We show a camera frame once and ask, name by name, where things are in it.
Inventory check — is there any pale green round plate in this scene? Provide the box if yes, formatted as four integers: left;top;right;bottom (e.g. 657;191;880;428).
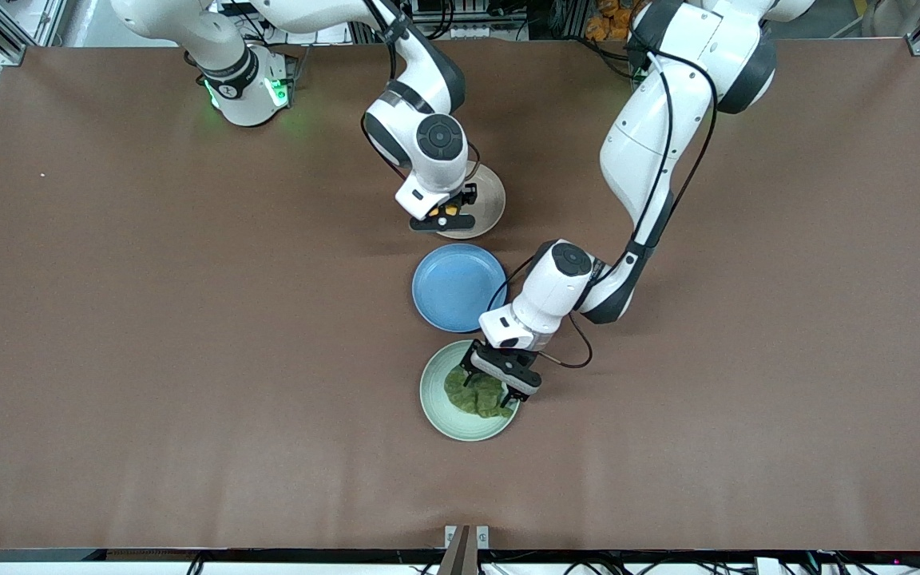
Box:
419;339;521;442

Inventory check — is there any blue round plate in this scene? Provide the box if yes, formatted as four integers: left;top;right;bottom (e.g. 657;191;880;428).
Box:
412;243;508;333

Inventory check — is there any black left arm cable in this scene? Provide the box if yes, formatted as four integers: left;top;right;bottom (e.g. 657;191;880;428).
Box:
486;48;720;370

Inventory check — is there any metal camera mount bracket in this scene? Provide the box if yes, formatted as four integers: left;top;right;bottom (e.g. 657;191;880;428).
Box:
438;525;490;575

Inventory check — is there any black base cable bundle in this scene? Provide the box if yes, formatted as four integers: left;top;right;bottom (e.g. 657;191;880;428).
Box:
584;36;638;78

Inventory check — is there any green lettuce leaf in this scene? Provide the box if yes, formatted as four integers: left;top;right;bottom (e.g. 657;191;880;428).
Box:
443;366;515;419

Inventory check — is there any beige round plate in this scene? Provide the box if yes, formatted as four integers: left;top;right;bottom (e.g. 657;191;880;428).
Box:
436;160;506;240

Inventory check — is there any orange packaged goods pile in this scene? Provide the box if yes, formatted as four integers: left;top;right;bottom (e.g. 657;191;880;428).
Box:
585;0;644;41

